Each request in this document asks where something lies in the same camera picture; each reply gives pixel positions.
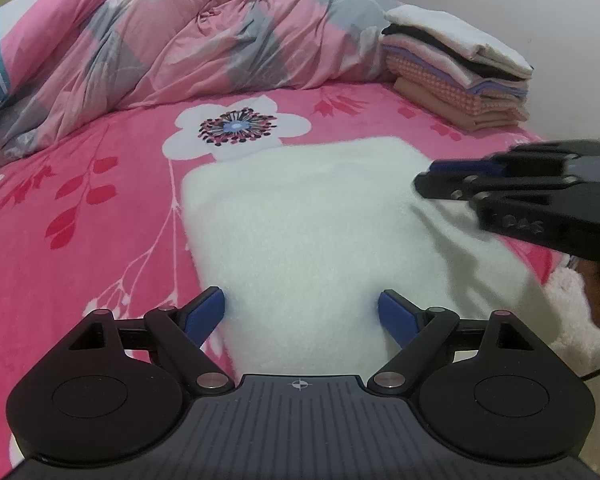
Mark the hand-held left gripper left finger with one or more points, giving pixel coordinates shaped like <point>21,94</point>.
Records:
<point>206,312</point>

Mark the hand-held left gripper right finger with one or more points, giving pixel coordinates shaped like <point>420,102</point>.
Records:
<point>396,314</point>

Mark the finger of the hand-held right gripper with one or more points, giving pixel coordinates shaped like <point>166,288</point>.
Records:
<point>460,166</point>
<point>450,186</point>

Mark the white knit sweater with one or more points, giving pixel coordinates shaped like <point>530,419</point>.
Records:
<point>330,240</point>

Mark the stack of folded clothes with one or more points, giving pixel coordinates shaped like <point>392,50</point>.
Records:
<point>460,75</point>

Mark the white fluffy underblanket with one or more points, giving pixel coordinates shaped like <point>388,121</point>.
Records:
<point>577,320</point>

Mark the pink floral blanket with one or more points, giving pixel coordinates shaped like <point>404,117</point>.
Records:
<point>80,220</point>

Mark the pink grey quilt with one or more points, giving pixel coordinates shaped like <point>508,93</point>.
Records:
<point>180,40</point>

